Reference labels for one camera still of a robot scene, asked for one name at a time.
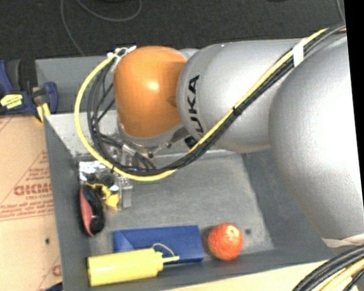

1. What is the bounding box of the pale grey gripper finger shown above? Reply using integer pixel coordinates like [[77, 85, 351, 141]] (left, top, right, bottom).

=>
[[117, 174, 136, 210]]

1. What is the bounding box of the yellow and black toy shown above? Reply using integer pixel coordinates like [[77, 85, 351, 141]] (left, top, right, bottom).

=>
[[85, 173, 123, 214]]

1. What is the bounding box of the shiny silver foil packet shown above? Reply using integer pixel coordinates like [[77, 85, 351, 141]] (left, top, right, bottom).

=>
[[76, 158, 110, 184]]

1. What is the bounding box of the grey metal bin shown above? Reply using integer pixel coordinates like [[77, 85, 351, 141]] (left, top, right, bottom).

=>
[[34, 31, 343, 291]]

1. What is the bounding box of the blue box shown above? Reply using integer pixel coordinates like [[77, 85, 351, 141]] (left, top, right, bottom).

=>
[[111, 222, 205, 271]]

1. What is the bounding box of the yellow squeeze bottle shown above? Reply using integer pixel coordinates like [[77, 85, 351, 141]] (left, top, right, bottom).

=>
[[85, 241, 183, 288]]

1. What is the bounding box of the red apple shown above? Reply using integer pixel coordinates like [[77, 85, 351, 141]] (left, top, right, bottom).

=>
[[205, 221, 247, 264]]

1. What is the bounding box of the brown cardboard board red print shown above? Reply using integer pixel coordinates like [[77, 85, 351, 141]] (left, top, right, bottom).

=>
[[0, 110, 65, 291]]

